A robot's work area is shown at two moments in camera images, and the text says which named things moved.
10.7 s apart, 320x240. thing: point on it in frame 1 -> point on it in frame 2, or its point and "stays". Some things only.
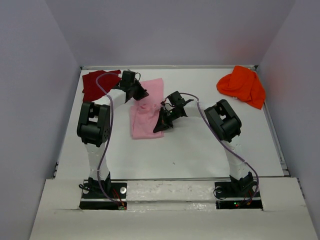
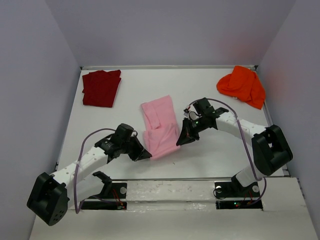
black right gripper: (167, 116) -> (191, 127)
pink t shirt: (145, 113) -> (161, 133)
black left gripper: (136, 89) -> (136, 149)
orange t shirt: (243, 83) stays
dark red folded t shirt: (91, 89) stays
